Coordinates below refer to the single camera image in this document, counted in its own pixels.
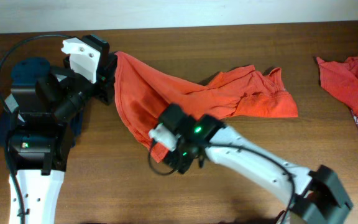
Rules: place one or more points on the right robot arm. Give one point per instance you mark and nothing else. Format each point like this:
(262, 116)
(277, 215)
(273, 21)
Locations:
(310, 196)

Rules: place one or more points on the orange soccer t-shirt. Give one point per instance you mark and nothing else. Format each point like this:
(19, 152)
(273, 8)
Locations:
(142, 93)

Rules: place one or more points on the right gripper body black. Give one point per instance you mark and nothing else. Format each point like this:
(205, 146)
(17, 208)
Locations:
(181, 157)

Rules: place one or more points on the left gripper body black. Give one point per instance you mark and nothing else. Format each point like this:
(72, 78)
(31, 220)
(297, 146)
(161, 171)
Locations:
(104, 88)

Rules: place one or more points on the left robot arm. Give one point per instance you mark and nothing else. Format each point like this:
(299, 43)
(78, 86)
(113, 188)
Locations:
(45, 111)

